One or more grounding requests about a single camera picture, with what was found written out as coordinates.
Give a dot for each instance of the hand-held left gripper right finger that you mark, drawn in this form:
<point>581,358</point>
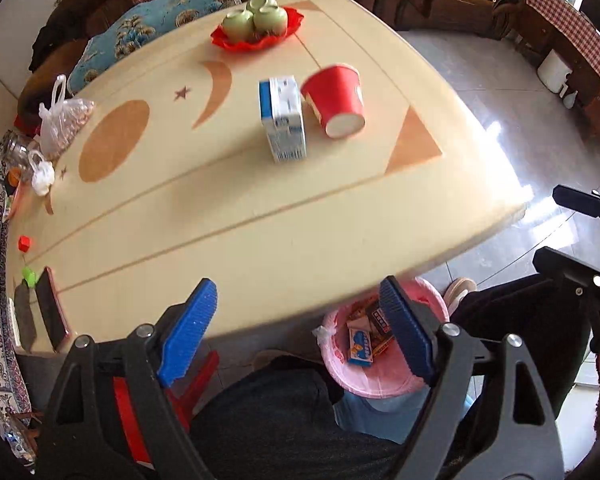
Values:
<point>405,330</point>

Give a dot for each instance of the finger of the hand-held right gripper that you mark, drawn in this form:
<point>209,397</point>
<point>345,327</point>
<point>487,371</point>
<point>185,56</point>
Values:
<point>577,200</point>
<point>570,270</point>

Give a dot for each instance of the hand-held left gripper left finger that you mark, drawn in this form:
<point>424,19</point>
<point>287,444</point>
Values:
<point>190,330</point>

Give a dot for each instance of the bin with pink liner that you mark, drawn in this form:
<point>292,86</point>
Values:
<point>370,380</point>

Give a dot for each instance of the blue trash bin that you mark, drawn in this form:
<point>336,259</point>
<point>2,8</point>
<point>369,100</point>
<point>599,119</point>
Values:
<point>370,415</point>

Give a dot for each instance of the red and white wrapper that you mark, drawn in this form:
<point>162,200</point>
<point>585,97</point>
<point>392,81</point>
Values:
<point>382,322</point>

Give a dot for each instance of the blue and yellow small box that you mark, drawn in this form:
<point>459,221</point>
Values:
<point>360,347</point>

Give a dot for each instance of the person's right shoe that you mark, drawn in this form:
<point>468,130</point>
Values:
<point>460,292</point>

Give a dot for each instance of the red plastic stool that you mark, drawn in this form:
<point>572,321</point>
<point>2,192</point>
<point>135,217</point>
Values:
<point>130,410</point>

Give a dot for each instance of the small white bottle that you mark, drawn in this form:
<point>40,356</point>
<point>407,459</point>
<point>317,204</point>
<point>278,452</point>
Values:
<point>570,99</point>

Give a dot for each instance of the white jug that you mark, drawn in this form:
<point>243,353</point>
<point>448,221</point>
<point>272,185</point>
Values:
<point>552,70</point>

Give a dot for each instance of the person's left leg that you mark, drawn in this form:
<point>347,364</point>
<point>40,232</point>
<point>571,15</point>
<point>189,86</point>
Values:
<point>290,425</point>

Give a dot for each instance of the phone with pink case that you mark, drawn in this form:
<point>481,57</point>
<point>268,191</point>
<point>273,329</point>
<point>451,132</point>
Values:
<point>52,310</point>

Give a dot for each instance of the small green object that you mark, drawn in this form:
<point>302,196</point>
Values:
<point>30,277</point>

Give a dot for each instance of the white flat box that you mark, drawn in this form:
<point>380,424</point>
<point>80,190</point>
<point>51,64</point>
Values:
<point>15,322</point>

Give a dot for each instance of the red checkered tablecloth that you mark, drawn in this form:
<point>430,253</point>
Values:
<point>575,20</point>

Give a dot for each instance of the small red cube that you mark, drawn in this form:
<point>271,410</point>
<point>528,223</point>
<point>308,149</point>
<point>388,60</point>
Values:
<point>24,243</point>

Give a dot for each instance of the small white plastic bag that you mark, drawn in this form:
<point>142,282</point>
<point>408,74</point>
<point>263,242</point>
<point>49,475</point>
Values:
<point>41,175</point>

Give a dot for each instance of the blue and white milk carton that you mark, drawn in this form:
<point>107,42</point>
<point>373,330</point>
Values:
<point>285,120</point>

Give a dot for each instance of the clear bag of nuts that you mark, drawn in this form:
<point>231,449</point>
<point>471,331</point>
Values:
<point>65,125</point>

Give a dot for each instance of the red paper cup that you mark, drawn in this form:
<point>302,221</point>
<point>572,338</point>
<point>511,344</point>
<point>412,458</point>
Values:
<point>332,95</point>

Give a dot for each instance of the glass jar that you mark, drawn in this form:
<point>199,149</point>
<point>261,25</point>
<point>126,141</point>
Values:
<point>15,152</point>

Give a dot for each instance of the red plastic fruit plate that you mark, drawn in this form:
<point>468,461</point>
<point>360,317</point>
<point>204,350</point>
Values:
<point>230,44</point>

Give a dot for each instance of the blue floral cushion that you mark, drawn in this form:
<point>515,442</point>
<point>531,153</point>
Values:
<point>150,25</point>

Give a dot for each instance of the dark cloth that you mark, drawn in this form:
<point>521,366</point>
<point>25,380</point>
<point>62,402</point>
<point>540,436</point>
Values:
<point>52,40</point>

